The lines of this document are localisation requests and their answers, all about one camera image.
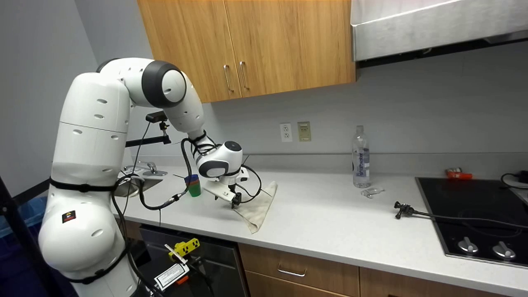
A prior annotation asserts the silver cooktop knob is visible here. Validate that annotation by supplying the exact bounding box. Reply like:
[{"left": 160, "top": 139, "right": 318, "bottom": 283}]
[
  {"left": 457, "top": 236, "right": 478, "bottom": 256},
  {"left": 491, "top": 240, "right": 518, "bottom": 261}
]

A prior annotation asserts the black dishwasher front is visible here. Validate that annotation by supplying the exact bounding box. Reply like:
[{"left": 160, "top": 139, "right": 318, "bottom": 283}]
[{"left": 128, "top": 223, "right": 246, "bottom": 297}]

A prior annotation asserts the small red object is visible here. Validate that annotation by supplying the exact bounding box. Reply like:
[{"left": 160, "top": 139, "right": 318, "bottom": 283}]
[{"left": 444, "top": 167, "right": 473, "bottom": 182}]

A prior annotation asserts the plain wooden drawer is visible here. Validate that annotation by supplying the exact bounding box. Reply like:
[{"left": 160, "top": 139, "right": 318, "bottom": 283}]
[{"left": 358, "top": 268, "right": 496, "bottom": 297}]

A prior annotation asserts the black camera on stand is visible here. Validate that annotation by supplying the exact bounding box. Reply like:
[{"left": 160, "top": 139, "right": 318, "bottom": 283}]
[{"left": 124, "top": 111, "right": 173, "bottom": 149}]

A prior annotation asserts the white wall outlet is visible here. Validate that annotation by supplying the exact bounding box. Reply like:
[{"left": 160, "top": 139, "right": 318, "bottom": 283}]
[{"left": 279, "top": 121, "right": 293, "bottom": 146}]

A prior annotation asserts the steel range hood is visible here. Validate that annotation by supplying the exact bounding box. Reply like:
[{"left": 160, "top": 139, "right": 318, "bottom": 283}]
[{"left": 350, "top": 0, "right": 528, "bottom": 63}]

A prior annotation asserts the blue plastic bin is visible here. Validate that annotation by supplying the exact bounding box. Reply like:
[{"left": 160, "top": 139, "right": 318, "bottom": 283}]
[{"left": 10, "top": 194, "right": 51, "bottom": 238}]

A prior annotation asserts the wooden upper cabinet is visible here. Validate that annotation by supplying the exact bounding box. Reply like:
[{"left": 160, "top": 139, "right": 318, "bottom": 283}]
[{"left": 137, "top": 0, "right": 356, "bottom": 109}]

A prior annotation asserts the steel sink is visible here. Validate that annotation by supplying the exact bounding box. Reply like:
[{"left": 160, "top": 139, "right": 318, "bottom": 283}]
[{"left": 114, "top": 164, "right": 170, "bottom": 198}]

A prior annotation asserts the small black clamp mount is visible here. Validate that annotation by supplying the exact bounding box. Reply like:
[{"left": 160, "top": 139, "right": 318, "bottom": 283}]
[{"left": 392, "top": 200, "right": 432, "bottom": 222}]

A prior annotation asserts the yellow black tool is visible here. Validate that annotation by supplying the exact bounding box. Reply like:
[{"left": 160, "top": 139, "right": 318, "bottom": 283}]
[{"left": 165, "top": 236, "right": 203, "bottom": 261}]

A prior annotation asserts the wooden drawer with handle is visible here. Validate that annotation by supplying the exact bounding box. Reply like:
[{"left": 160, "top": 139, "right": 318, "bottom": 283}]
[{"left": 237, "top": 245, "right": 361, "bottom": 297}]

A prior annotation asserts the beige wall switch plate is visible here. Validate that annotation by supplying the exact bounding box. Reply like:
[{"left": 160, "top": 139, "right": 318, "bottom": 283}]
[{"left": 297, "top": 121, "right": 313, "bottom": 144}]

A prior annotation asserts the clear plastic water bottle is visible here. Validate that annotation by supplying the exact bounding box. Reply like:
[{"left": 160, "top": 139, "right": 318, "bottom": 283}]
[{"left": 351, "top": 124, "right": 373, "bottom": 190}]

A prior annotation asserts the small white device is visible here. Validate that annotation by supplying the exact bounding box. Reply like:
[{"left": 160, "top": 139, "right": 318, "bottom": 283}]
[{"left": 152, "top": 263, "right": 191, "bottom": 293}]

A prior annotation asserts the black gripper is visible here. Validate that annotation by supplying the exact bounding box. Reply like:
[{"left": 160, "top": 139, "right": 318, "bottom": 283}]
[{"left": 227, "top": 184, "right": 246, "bottom": 210}]

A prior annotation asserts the stained beige cloth towel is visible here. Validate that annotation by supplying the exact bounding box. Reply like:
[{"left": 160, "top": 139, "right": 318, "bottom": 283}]
[{"left": 229, "top": 180, "right": 279, "bottom": 233}]

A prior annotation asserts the clear plastic wrapper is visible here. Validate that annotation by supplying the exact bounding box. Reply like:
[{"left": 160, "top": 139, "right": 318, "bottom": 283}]
[{"left": 359, "top": 185, "right": 386, "bottom": 198}]

